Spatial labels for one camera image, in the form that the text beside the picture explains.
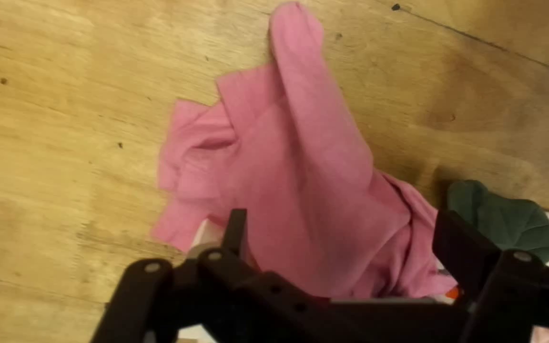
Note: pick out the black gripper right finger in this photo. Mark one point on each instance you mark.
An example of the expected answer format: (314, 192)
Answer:
(466, 255)

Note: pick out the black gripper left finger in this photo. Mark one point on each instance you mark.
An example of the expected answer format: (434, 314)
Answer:
(236, 232)

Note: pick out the green and orange plush carrot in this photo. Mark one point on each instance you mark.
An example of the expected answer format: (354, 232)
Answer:
(512, 224)

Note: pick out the light pink printed cloth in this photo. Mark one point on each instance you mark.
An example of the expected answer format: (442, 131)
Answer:
(211, 236)

